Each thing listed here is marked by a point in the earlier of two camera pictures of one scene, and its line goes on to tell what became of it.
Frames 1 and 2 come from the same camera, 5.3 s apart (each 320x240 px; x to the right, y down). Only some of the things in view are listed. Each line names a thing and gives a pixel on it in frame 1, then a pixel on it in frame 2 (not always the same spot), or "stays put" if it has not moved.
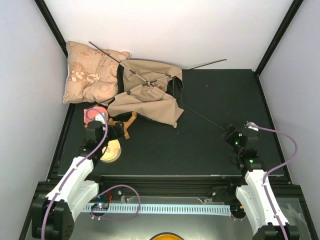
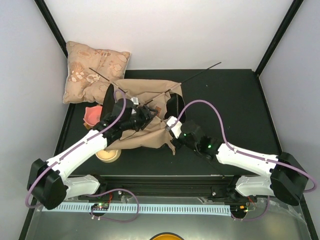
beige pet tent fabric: (144, 82) → (153, 93)
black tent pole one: (150, 83) → (206, 157)
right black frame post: (279, 36) stays put
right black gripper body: (230, 137) → (177, 145)
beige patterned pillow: (92, 74) stays put
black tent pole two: (166, 77) → (199, 73)
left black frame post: (46, 16) stays put
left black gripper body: (115, 135) → (139, 122)
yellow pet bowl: (113, 152) stays put
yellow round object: (167, 236) stays put
